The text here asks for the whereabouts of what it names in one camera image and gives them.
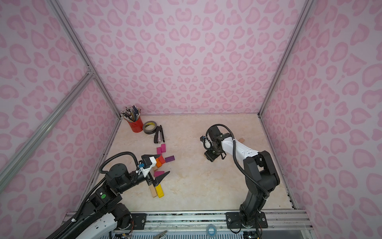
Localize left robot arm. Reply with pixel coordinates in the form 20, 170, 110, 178
49, 151, 168, 239

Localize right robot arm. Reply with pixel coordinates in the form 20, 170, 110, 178
200, 124, 280, 229

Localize red block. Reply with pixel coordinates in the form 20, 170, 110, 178
158, 155, 166, 164

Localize magenta block lower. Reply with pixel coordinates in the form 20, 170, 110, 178
154, 171, 165, 177

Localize orange block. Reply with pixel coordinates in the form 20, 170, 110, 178
156, 159, 162, 168

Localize purple block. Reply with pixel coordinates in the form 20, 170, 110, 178
165, 156, 175, 163

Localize black stapler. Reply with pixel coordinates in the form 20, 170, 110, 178
154, 125, 165, 144

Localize black tape roll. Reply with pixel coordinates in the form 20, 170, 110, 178
142, 120, 158, 134

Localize red pencil cup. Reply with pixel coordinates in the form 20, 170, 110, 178
128, 117, 143, 133

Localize bundle of coloured pencils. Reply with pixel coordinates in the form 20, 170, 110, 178
120, 105, 141, 122

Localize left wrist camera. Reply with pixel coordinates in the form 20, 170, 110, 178
136, 156, 157, 178

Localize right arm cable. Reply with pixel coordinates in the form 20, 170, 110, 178
205, 123, 269, 198

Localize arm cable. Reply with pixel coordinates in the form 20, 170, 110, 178
205, 123, 269, 198
98, 151, 140, 174

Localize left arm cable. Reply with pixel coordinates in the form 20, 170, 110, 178
98, 151, 140, 174

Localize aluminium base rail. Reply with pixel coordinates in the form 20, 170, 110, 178
62, 209, 314, 239

